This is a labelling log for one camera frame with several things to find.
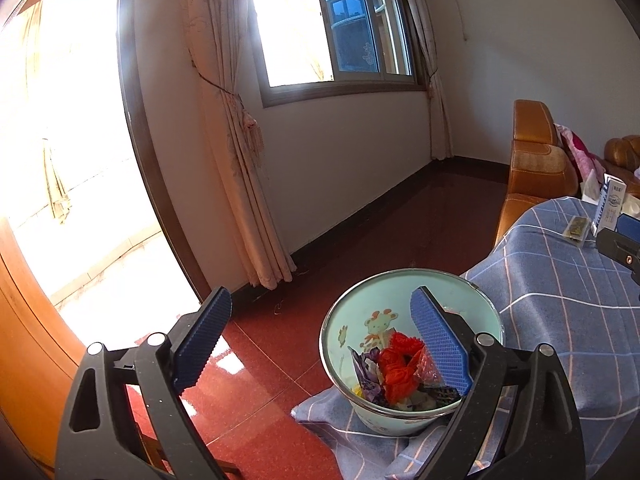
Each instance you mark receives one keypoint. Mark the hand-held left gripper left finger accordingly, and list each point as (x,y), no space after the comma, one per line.
(202,345)

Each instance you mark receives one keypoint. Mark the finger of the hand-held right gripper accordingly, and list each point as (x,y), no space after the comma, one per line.
(629,223)
(617,247)

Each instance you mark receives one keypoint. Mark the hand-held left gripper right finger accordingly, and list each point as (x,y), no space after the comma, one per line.
(440,345)

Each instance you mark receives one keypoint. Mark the red foam fruit net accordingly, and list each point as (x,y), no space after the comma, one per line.
(397,365)

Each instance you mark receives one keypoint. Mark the purple foil wrapper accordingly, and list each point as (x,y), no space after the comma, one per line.
(367,375)

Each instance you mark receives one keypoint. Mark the light blue cartoon trash bin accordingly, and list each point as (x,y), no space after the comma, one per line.
(360,310)

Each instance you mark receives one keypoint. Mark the tall white blue box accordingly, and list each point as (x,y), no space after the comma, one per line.
(610,205)

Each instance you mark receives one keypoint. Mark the large pink white pillow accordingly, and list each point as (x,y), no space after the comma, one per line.
(580,155)

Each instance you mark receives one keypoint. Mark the blue plaid tablecloth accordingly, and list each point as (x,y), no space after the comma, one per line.
(550,300)

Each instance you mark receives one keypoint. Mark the orange leather armchair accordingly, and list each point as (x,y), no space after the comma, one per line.
(535,170)

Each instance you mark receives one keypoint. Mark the orange wooden door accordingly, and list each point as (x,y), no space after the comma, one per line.
(25,350)

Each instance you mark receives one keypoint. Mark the long pink curtain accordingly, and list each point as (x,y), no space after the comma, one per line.
(240,160)

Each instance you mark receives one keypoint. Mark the hanging beige cloth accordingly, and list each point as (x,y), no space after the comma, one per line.
(57,180)

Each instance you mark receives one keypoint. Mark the sliding glass window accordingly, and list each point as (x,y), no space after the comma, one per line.
(350,35)

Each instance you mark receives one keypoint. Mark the dark wooden door frame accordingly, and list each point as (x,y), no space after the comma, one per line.
(137,110)

